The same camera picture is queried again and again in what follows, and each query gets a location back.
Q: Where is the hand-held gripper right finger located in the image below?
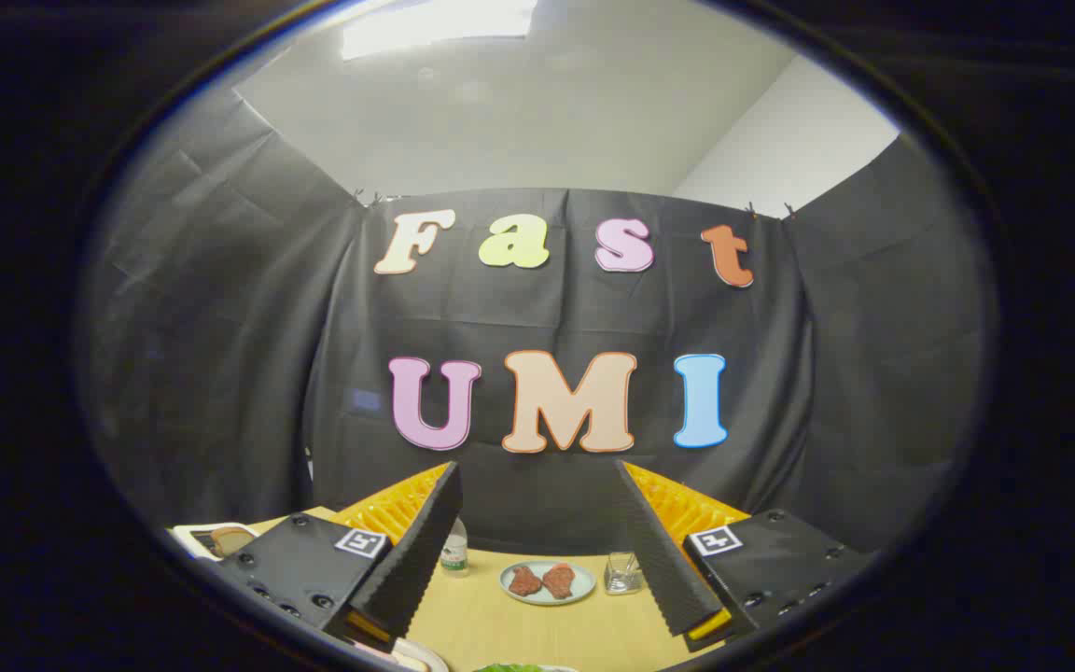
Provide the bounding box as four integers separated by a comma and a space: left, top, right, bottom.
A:
614, 459, 877, 654

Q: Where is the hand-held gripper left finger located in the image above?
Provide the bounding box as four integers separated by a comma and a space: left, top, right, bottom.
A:
217, 460, 464, 654

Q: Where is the clear plastic water bottle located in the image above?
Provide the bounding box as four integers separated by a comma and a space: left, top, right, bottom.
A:
440, 516, 470, 577

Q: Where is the round beige plate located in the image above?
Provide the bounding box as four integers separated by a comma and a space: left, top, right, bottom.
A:
393, 637, 450, 672

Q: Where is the light blue plate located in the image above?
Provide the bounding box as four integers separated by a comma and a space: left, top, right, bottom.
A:
499, 559, 597, 607

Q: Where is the white toaster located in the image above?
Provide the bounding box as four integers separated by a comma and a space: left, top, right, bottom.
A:
169, 523, 260, 563

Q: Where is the wire utensil basket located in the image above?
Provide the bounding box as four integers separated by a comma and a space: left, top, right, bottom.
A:
605, 553, 643, 595

